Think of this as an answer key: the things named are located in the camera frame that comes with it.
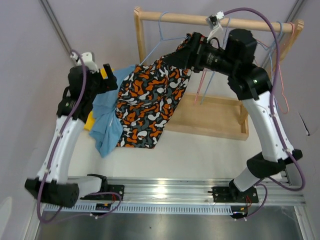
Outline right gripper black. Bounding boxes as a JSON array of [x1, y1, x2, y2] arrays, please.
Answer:
[[163, 32, 238, 77]]

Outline pink wire hanger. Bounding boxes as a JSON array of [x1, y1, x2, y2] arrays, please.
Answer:
[[257, 21, 296, 115], [193, 68, 208, 105]]

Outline blue wire hanger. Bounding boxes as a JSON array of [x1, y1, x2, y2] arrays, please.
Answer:
[[139, 11, 186, 65]]

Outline yellow shorts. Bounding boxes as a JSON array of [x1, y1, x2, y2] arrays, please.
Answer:
[[82, 64, 118, 131]]

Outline light blue shorts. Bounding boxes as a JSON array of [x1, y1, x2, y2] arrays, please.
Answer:
[[89, 65, 136, 158]]

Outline black orange camouflage shorts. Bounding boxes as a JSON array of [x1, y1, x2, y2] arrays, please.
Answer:
[[114, 37, 195, 150]]

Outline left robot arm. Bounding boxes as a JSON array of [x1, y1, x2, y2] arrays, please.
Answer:
[[24, 64, 118, 208]]

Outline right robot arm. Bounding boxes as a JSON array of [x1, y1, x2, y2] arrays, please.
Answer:
[[163, 28, 303, 202]]

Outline wooden clothes rack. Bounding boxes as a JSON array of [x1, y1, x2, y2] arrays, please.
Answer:
[[133, 6, 305, 141]]

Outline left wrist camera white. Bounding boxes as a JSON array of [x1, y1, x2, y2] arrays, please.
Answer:
[[70, 50, 99, 73]]

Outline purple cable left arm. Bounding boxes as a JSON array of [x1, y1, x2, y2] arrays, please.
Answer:
[[36, 49, 123, 224]]

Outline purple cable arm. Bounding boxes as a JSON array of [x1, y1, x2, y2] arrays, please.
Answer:
[[223, 7, 306, 221], [36, 49, 123, 224]]

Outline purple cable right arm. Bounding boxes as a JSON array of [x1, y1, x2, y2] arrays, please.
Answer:
[[223, 7, 306, 221]]

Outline aluminium frame post left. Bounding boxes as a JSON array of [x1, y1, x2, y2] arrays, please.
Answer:
[[38, 0, 72, 56]]

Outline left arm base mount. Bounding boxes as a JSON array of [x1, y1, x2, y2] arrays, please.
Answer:
[[80, 184, 125, 201]]

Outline slotted cable duct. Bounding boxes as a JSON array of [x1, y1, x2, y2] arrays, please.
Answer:
[[44, 202, 233, 215]]

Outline aluminium mounting rail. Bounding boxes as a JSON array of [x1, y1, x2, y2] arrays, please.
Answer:
[[107, 177, 306, 206]]

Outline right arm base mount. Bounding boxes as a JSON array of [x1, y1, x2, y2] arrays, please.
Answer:
[[208, 186, 259, 204]]

